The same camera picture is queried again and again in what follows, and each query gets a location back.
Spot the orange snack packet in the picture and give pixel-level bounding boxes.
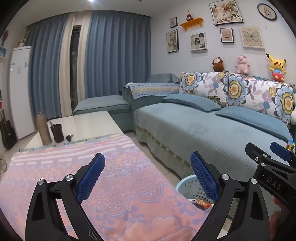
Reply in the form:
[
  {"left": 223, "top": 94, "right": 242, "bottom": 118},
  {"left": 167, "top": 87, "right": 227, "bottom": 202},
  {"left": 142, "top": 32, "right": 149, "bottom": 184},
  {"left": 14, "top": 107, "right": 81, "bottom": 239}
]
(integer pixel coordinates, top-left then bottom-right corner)
[{"left": 196, "top": 198, "right": 213, "bottom": 210}]

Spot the person's right hand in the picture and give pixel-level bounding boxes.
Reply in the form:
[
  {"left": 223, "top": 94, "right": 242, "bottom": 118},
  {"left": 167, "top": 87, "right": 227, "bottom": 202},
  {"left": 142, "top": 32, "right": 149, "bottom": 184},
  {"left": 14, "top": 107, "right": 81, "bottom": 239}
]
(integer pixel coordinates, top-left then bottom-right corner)
[{"left": 269, "top": 198, "right": 291, "bottom": 239}]

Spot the teal seat cushion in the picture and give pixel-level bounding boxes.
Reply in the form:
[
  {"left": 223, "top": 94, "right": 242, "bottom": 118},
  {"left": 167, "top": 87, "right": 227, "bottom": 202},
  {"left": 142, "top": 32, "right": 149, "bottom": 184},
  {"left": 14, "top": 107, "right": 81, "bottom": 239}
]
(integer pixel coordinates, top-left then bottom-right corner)
[
  {"left": 163, "top": 93, "right": 222, "bottom": 113},
  {"left": 215, "top": 106, "right": 291, "bottom": 142}
]

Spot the floral sofa cushion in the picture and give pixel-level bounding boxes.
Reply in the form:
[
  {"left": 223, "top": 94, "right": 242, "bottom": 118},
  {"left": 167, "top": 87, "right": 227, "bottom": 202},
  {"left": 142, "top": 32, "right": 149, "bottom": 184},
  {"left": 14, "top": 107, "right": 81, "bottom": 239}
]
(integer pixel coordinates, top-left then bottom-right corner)
[
  {"left": 225, "top": 73, "right": 295, "bottom": 126},
  {"left": 179, "top": 71, "right": 229, "bottom": 108}
]

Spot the light blue laundry basket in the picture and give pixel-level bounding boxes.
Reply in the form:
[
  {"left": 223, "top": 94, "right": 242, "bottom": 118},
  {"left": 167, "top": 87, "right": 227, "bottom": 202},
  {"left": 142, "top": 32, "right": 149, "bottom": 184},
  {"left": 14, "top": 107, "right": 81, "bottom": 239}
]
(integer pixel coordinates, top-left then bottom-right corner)
[{"left": 176, "top": 174, "right": 214, "bottom": 204}]

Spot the pikachu plush toy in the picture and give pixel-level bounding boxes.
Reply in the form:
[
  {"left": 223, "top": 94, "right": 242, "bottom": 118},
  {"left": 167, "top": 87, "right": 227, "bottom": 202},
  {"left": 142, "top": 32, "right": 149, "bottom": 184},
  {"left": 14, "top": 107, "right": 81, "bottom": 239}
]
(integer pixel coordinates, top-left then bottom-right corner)
[{"left": 266, "top": 53, "right": 287, "bottom": 82}]

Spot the black car key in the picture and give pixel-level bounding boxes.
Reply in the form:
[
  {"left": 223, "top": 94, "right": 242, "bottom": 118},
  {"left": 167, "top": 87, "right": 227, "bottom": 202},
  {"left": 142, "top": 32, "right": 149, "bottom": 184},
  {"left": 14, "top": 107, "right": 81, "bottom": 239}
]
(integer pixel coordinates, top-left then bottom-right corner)
[{"left": 66, "top": 134, "right": 74, "bottom": 142}]

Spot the teal fabric sofa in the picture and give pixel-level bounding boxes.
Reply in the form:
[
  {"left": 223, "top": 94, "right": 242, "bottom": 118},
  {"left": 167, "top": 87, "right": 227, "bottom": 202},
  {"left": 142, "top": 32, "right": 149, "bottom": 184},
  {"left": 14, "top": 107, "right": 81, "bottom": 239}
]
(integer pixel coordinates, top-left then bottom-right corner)
[{"left": 73, "top": 74, "right": 295, "bottom": 180}]

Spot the pink pig plush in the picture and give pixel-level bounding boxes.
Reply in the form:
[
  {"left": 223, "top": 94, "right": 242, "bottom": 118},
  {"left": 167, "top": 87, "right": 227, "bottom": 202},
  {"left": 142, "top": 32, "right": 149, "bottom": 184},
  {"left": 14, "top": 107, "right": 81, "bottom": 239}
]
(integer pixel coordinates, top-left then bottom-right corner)
[{"left": 235, "top": 55, "right": 250, "bottom": 75}]

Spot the pink floral table cloth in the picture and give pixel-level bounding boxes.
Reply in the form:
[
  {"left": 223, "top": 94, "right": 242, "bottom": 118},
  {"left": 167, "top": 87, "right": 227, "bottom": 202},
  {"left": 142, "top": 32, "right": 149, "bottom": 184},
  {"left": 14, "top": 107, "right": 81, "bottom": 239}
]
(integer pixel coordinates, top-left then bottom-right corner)
[{"left": 1, "top": 135, "right": 207, "bottom": 240}]

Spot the black acoustic guitar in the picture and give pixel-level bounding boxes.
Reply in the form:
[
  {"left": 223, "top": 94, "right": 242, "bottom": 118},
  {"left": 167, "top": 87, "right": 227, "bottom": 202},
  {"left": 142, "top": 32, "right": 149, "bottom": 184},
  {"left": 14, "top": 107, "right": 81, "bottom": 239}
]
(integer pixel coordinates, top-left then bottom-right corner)
[{"left": 0, "top": 93, "right": 18, "bottom": 150}]

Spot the dark brown cup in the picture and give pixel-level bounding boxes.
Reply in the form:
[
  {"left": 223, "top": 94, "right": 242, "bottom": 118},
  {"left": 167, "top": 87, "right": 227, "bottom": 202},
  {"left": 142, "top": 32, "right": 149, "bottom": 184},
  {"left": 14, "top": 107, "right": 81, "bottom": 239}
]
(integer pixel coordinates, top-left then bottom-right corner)
[{"left": 49, "top": 120, "right": 64, "bottom": 143}]

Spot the gold thermos bottle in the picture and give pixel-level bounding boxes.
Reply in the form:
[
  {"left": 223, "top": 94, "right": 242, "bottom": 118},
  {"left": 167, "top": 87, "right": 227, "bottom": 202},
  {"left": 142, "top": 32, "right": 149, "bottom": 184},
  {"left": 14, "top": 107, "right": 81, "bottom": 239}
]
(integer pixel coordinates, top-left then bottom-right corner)
[{"left": 35, "top": 112, "right": 52, "bottom": 146}]

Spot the brown monkey plush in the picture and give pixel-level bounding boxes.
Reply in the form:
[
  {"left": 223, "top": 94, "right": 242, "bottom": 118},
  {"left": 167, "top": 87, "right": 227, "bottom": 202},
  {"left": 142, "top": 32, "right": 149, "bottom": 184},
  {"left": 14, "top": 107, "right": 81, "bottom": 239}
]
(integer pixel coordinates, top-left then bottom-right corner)
[{"left": 212, "top": 57, "right": 224, "bottom": 72}]

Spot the white coffee table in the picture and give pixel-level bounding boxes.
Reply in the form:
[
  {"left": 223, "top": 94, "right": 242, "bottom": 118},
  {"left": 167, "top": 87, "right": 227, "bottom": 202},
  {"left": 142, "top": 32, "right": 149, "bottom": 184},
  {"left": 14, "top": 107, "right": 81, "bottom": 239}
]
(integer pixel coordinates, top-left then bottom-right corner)
[{"left": 24, "top": 110, "right": 125, "bottom": 150}]

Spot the striped armrest cover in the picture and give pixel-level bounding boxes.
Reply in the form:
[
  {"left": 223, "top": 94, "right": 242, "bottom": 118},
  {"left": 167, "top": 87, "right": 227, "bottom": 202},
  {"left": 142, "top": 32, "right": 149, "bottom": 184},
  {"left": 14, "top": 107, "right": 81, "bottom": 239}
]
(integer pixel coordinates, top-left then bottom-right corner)
[{"left": 122, "top": 83, "right": 179, "bottom": 100}]

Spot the white air conditioner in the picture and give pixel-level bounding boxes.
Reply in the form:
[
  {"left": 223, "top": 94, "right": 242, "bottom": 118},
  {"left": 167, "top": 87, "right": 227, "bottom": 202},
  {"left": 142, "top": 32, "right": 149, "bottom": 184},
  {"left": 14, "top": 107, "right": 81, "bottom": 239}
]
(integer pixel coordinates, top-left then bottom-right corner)
[{"left": 9, "top": 46, "right": 35, "bottom": 140}]

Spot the red gourd ornament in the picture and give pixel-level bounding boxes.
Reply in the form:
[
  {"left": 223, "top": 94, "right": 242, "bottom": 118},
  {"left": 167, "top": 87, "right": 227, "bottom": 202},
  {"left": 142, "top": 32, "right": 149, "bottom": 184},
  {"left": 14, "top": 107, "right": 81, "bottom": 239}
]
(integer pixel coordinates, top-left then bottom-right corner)
[{"left": 186, "top": 11, "right": 193, "bottom": 22}]

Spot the blue curtain right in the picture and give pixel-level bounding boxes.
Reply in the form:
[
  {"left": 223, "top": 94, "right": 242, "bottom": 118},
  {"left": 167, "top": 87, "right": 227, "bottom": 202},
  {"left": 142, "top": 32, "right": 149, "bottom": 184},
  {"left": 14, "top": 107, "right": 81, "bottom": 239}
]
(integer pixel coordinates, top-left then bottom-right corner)
[{"left": 84, "top": 11, "right": 151, "bottom": 98}]

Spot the blue curtain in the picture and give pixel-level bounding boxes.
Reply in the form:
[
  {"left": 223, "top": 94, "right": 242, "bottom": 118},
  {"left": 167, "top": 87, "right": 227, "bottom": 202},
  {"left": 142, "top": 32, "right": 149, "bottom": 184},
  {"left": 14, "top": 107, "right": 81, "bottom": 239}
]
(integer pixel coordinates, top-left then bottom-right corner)
[
  {"left": 25, "top": 14, "right": 68, "bottom": 120},
  {"left": 84, "top": 11, "right": 151, "bottom": 98}
]

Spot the blue curtain left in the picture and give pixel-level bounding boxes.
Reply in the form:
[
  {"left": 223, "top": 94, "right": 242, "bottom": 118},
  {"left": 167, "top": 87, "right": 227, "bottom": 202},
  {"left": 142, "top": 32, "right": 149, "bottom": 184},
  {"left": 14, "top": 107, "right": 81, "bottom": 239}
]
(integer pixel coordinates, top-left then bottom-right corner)
[{"left": 25, "top": 14, "right": 68, "bottom": 120}]

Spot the white sheer curtain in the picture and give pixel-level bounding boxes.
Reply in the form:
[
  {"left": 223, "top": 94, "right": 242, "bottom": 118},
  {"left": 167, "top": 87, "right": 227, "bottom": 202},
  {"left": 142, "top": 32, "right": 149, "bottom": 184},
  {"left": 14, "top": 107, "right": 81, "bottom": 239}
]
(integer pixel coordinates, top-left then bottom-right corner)
[{"left": 59, "top": 10, "right": 93, "bottom": 118}]

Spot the butterfly picture frame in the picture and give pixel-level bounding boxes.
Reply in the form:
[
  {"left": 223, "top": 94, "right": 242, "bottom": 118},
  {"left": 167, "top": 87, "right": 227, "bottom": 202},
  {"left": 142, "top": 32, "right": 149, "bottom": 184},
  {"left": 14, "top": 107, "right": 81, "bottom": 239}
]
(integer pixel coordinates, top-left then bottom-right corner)
[{"left": 240, "top": 27, "right": 264, "bottom": 49}]

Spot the small crown picture frame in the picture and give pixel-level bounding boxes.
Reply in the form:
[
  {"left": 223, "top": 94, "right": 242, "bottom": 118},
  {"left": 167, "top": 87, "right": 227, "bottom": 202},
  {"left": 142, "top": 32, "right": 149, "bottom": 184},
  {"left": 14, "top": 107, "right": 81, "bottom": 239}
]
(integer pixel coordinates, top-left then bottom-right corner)
[{"left": 220, "top": 28, "right": 234, "bottom": 43}]

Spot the collage picture frame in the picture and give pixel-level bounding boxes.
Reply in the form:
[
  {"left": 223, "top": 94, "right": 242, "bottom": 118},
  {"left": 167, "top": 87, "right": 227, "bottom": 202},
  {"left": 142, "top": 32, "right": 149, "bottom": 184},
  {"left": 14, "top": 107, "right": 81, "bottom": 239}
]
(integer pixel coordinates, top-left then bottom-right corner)
[{"left": 190, "top": 32, "right": 207, "bottom": 51}]

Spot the tall black picture frame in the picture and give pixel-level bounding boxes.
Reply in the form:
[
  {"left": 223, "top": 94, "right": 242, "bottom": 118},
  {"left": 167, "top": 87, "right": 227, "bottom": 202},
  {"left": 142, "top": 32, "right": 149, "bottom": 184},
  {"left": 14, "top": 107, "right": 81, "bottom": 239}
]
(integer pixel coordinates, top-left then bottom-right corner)
[{"left": 166, "top": 30, "right": 179, "bottom": 54}]

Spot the orange wall shelf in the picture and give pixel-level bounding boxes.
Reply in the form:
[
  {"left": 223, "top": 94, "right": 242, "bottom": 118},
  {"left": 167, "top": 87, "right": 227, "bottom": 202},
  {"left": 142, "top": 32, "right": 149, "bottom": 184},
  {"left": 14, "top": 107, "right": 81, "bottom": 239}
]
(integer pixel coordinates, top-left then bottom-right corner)
[{"left": 180, "top": 17, "right": 204, "bottom": 32}]

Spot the flower picture frame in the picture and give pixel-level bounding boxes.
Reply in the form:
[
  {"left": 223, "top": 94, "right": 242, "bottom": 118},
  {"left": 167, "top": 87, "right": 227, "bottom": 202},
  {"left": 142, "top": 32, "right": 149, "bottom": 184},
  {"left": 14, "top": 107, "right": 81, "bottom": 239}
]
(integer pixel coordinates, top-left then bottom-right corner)
[{"left": 209, "top": 0, "right": 243, "bottom": 26}]

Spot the small dark picture frame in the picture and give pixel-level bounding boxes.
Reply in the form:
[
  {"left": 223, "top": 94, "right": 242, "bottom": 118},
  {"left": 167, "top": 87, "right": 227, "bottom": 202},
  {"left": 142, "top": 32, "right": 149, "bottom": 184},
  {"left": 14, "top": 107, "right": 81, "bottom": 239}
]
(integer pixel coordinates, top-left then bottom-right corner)
[{"left": 170, "top": 17, "right": 178, "bottom": 29}]

